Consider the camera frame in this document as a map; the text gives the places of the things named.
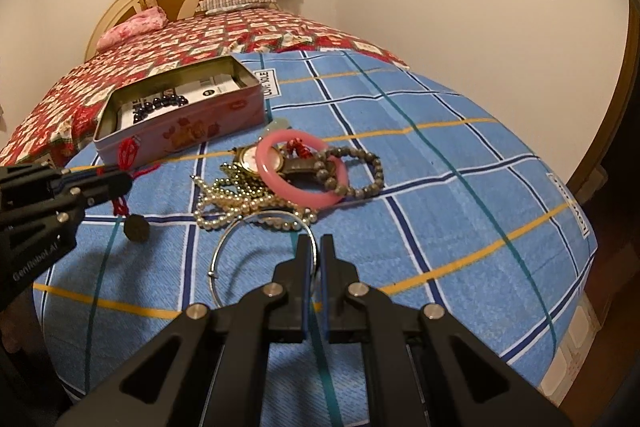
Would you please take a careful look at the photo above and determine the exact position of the red cord dark pendant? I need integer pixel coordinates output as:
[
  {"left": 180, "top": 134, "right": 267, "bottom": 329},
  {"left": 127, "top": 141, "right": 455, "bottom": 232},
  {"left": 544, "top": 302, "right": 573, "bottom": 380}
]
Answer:
[{"left": 105, "top": 136, "right": 160, "bottom": 244}]

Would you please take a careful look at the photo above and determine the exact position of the silver metal bangle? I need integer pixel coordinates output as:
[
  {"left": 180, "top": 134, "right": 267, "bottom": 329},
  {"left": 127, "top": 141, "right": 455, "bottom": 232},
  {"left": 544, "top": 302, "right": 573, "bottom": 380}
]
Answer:
[{"left": 207, "top": 209, "right": 319, "bottom": 308}]

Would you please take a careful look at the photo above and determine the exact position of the pink jade bangle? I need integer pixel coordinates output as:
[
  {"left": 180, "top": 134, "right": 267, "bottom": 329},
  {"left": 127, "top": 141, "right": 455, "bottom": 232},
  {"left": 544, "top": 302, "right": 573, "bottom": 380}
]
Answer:
[{"left": 255, "top": 129, "right": 345, "bottom": 210}]

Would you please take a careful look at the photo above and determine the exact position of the red patterned bed sheet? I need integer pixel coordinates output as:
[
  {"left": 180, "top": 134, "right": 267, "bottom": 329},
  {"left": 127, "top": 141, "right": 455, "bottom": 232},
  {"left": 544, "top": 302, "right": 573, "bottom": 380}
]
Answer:
[{"left": 1, "top": 8, "right": 408, "bottom": 167}]

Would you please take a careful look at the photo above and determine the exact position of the white card in tin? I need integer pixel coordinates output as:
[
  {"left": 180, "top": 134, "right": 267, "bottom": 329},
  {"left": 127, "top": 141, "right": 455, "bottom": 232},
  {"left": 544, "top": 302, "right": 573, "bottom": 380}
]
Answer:
[{"left": 115, "top": 74, "right": 242, "bottom": 130}]

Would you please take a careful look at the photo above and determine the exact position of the pink metal tin box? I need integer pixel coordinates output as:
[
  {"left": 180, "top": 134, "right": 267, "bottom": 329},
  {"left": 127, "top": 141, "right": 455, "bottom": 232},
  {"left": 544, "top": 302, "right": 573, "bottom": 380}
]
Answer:
[{"left": 93, "top": 55, "right": 265, "bottom": 164}]

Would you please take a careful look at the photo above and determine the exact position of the gold wrist watch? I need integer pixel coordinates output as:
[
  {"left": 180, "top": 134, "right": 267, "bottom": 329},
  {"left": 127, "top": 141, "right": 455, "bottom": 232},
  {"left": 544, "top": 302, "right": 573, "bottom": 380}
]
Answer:
[{"left": 230, "top": 143, "right": 321, "bottom": 180}]

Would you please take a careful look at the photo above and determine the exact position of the blue plaid towel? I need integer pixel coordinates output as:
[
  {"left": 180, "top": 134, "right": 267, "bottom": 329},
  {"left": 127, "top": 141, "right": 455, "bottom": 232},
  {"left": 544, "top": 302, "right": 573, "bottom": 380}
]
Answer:
[{"left": 34, "top": 50, "right": 597, "bottom": 426}]

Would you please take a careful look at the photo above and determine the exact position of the pink floral pillow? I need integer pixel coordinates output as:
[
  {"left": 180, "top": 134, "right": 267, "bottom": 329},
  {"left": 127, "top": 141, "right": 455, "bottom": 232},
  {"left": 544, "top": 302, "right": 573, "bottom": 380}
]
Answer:
[{"left": 96, "top": 6, "right": 168, "bottom": 53}]

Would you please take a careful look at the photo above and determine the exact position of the light green jade pendant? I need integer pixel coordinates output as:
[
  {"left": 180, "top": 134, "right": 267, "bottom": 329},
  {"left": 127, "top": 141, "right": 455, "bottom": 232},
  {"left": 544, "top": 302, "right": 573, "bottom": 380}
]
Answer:
[{"left": 264, "top": 117, "right": 291, "bottom": 134}]

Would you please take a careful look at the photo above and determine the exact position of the striped grey pillow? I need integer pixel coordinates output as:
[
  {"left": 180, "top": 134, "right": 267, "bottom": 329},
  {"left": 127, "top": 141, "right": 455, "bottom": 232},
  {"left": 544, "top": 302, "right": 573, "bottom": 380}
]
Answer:
[{"left": 195, "top": 0, "right": 278, "bottom": 15}]

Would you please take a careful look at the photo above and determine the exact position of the dark bead bracelet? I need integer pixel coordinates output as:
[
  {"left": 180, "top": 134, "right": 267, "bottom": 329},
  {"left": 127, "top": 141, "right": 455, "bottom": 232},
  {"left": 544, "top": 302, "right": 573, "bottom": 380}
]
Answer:
[{"left": 131, "top": 91, "right": 190, "bottom": 124}]

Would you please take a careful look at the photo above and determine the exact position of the white pearl necklace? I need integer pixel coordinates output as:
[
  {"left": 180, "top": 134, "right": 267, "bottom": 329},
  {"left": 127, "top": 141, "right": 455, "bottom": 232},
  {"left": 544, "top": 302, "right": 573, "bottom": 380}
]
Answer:
[{"left": 192, "top": 175, "right": 319, "bottom": 233}]

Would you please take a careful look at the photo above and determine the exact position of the red coral bead string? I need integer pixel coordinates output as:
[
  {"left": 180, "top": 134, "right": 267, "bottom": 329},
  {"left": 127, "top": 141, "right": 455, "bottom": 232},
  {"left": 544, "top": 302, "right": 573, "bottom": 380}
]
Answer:
[{"left": 284, "top": 134, "right": 317, "bottom": 162}]

